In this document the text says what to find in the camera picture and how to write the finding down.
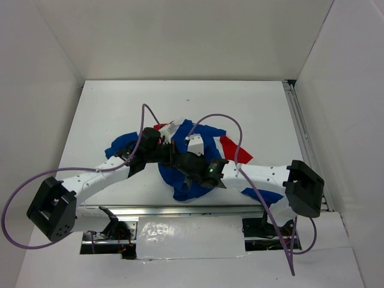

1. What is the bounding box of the red white blue jacket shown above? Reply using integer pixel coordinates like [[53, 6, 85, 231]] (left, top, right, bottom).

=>
[[104, 117, 284, 202]]

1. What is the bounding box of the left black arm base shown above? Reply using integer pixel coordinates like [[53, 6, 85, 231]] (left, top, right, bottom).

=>
[[80, 207, 138, 260]]

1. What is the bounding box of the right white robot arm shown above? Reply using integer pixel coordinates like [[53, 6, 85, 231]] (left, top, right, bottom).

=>
[[175, 152, 325, 235]]

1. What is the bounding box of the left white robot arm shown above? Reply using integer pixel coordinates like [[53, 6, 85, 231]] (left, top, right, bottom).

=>
[[26, 124, 178, 242]]

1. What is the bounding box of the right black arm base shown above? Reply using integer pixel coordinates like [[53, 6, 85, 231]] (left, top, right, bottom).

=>
[[242, 218, 301, 251]]

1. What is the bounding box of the white taped cover panel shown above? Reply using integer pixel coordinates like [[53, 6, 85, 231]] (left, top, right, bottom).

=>
[[136, 215, 247, 260]]

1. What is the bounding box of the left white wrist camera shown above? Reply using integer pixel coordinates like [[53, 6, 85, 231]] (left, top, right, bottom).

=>
[[159, 123, 177, 144]]

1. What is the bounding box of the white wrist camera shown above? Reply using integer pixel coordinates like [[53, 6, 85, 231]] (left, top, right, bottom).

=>
[[159, 123, 177, 144], [185, 134, 204, 156]]

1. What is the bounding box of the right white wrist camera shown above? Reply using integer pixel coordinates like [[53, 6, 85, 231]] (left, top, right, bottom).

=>
[[185, 134, 204, 156]]

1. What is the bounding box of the aluminium front rail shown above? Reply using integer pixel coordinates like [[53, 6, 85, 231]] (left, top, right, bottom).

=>
[[89, 204, 271, 217]]

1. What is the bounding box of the aluminium rail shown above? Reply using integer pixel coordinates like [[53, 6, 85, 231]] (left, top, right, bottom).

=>
[[283, 79, 335, 212], [89, 204, 271, 217]]

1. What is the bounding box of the aluminium right side rail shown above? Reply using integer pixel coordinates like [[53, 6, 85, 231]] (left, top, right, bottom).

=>
[[283, 79, 335, 212]]

